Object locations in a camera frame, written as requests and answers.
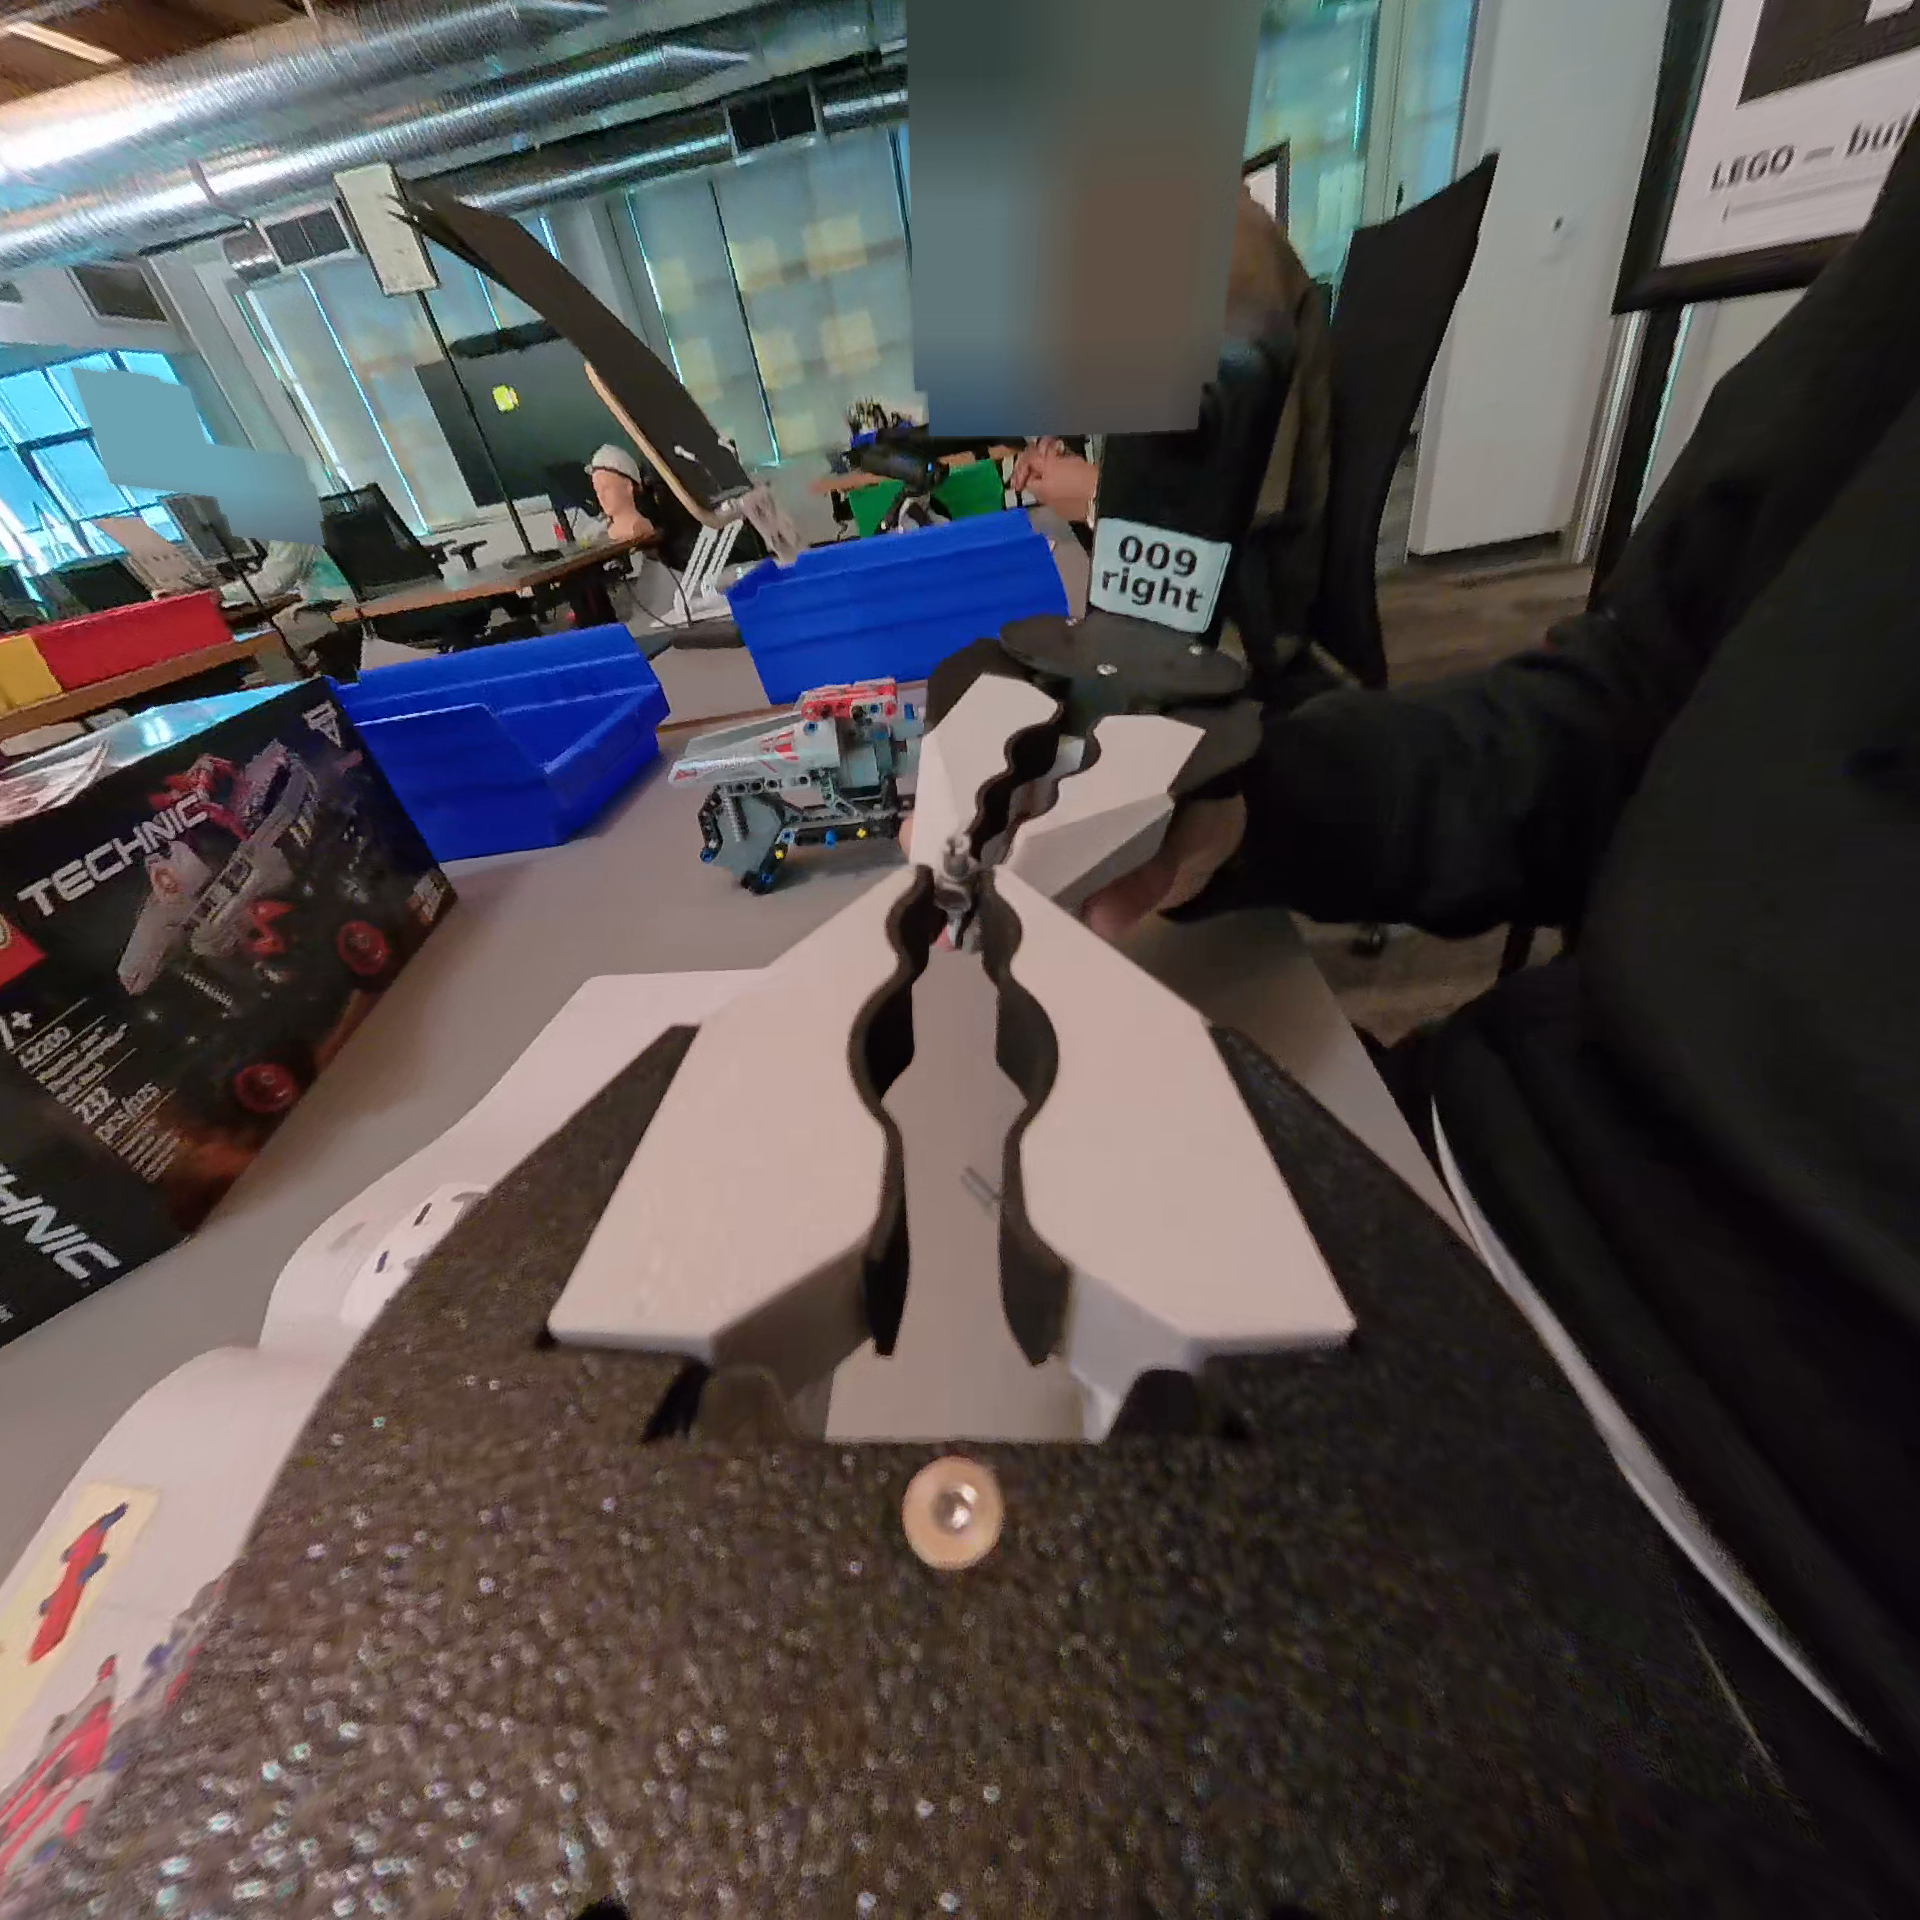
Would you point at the black office chair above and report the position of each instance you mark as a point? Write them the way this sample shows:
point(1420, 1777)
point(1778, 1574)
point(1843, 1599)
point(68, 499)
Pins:
point(374, 548)

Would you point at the black monitor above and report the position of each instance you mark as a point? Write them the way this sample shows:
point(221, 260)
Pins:
point(495, 435)

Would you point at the black toy set box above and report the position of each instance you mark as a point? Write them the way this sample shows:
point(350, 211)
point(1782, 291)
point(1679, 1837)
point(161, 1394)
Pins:
point(178, 960)

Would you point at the wooden office desk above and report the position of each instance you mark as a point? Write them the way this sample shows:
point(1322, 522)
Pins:
point(495, 578)

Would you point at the white instruction booklet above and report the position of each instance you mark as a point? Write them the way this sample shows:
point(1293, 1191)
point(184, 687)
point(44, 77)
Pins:
point(602, 1036)

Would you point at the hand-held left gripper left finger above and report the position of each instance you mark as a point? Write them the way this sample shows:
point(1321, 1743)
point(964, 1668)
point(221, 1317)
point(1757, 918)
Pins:
point(720, 1198)

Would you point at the small grey brick connector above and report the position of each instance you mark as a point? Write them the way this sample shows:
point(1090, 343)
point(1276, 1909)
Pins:
point(958, 880)

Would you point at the red plastic bin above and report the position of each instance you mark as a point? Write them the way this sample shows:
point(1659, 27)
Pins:
point(129, 639)

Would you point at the person's right hand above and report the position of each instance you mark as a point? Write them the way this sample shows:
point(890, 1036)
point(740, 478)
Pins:
point(1183, 870)

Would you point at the black framed marker sign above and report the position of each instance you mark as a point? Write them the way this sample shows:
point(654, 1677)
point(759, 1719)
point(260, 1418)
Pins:
point(1770, 179)

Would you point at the person's right forearm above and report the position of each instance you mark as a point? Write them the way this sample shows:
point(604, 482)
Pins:
point(1424, 781)

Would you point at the black curved board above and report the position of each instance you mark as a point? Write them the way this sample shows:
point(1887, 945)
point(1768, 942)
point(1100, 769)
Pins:
point(585, 323)

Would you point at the grey toy brick vehicle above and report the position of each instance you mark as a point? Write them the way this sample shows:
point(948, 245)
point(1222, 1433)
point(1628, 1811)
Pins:
point(817, 775)

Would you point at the silver ventilation duct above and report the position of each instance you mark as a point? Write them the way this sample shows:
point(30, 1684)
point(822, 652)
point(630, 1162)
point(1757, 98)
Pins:
point(301, 128)

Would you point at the white metal stand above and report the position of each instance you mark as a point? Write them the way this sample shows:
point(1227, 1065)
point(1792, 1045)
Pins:
point(735, 534)

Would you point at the mannequin head with headphones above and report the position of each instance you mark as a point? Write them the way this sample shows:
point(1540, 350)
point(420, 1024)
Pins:
point(616, 489)

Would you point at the green brick baseplate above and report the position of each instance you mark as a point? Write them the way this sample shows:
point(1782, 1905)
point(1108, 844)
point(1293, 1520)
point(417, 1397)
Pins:
point(967, 489)
point(866, 505)

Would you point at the black chair backrest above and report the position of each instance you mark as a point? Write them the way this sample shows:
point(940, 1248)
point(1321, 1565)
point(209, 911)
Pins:
point(1411, 420)

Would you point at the blue plastic bin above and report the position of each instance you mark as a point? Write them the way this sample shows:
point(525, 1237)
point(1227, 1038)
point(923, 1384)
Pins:
point(900, 601)
point(511, 752)

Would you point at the grey desk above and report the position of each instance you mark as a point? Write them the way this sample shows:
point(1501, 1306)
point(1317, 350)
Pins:
point(569, 915)

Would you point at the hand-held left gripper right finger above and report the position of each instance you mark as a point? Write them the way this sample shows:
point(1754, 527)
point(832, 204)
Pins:
point(1183, 1198)

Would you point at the yellow plastic bin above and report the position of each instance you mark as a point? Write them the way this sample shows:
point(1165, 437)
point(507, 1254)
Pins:
point(24, 672)

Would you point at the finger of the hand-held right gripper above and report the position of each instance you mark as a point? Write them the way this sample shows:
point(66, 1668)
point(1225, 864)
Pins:
point(1117, 812)
point(948, 767)

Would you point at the person's black clothing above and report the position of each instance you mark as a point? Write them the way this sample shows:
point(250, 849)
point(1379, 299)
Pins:
point(1770, 1125)

